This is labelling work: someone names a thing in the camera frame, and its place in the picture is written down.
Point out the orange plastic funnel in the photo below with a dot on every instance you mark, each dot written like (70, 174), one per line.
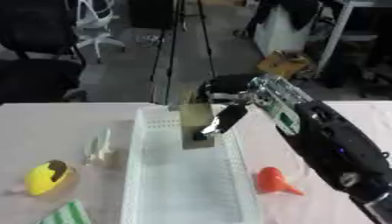
(273, 180)

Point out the yellow and brown toy fruit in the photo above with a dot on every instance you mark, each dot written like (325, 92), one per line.
(43, 179)

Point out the black cabinet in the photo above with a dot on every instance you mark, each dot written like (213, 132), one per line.
(150, 13)

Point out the silver and black right robot arm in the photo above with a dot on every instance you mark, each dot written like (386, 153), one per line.
(326, 140)

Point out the black office chair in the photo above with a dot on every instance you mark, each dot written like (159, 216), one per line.
(35, 73)

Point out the white bag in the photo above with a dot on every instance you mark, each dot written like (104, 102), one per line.
(283, 29)

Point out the white table frame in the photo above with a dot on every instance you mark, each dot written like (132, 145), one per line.
(334, 35)

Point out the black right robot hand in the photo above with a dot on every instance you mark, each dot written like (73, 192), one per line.
(229, 115)

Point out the white office chair base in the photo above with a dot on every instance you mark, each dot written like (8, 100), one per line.
(97, 32)

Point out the tan cardboard box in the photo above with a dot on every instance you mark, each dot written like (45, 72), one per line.
(283, 64)

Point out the olive card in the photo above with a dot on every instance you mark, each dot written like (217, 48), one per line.
(196, 119)

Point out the white perforated plastic basket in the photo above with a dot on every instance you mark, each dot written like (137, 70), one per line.
(189, 180)

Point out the black tripod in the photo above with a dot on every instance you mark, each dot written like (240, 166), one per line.
(172, 43)

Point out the green and white striped packet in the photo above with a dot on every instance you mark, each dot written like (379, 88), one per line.
(69, 214)

